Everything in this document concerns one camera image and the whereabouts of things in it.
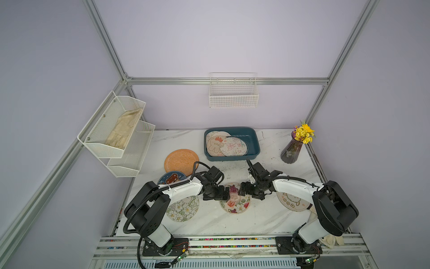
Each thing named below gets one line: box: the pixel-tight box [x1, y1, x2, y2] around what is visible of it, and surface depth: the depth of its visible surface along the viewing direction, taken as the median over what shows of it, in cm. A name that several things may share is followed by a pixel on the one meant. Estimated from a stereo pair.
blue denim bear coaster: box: [157, 170, 187, 185], surface depth 98 cm
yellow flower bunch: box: [292, 121, 316, 145], surface depth 88 cm
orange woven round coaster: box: [164, 148, 200, 177], surface depth 106 cm
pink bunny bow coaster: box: [206, 130, 232, 157], surface depth 113 cm
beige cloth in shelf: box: [105, 107, 144, 150], surface depth 81 cm
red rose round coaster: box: [219, 182, 252, 215], surface depth 88 cm
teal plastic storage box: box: [203, 126, 261, 162], surface depth 112 cm
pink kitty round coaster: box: [206, 130, 233, 141], surface depth 114 cm
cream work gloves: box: [319, 234, 345, 249], surface depth 76 cm
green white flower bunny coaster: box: [165, 195, 200, 222], surface depth 86 cm
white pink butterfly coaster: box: [220, 136, 249, 157], surface depth 110 cm
